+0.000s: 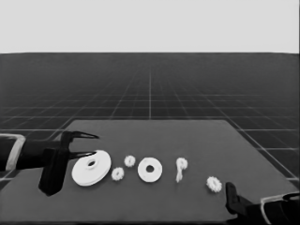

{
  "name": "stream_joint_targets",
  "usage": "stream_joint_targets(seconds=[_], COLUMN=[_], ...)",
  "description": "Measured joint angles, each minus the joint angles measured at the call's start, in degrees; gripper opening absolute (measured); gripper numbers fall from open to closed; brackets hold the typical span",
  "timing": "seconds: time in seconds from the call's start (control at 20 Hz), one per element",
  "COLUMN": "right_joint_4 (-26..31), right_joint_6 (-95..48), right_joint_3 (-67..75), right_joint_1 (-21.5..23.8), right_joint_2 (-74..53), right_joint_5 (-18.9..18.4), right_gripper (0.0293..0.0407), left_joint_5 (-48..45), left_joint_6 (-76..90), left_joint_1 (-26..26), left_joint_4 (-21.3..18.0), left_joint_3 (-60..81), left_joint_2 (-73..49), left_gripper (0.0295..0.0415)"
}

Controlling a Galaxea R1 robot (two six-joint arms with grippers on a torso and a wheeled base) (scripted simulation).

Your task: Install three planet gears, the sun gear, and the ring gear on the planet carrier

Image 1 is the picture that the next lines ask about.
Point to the small white toothed gear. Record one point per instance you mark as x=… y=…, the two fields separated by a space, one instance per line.
x=127 y=162
x=217 y=186
x=184 y=165
x=114 y=175

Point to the white round carrier with pins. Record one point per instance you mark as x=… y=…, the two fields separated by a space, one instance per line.
x=157 y=171

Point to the large thick white disc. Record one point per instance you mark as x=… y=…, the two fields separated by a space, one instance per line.
x=84 y=175

